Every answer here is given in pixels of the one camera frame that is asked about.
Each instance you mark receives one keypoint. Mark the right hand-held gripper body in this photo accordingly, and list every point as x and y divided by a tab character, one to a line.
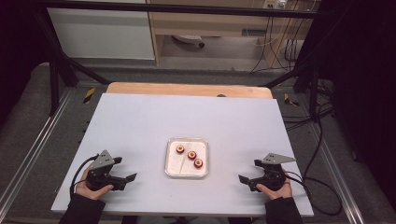
272	179

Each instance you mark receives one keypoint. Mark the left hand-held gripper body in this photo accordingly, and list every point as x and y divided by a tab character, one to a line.
101	174

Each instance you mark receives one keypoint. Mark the red hawthorn piece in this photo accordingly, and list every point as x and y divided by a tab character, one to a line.
198	162
191	154
180	149

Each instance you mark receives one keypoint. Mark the thin wooden skewer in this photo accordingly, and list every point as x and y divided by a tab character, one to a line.
182	165

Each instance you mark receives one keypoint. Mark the clear plastic tray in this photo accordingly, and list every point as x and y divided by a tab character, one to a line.
186	171

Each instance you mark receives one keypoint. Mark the person's right hand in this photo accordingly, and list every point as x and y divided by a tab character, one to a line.
278	194

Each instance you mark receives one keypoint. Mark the person's left hand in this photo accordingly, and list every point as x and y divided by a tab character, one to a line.
93	194

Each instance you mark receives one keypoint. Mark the black metal stand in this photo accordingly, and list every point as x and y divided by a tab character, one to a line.
313	93
54	87

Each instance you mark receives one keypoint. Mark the wooden table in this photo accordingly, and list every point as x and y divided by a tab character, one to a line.
174	89

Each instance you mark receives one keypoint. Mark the white cabinet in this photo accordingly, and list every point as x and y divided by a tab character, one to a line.
102	34

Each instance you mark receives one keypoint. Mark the dark curtain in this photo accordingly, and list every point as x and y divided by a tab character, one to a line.
364	77
18	46

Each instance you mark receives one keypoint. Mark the office chair base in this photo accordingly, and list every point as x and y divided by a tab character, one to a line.
188	39

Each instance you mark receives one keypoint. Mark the light wooden desk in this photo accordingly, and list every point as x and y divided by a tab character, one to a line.
202	26

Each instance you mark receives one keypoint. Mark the white power strip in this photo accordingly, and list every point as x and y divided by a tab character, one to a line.
274	3

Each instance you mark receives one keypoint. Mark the aluminium rail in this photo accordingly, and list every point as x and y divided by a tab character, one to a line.
34	143
339	177

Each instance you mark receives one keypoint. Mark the black metal frame bar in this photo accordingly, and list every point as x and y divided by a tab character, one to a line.
186	8

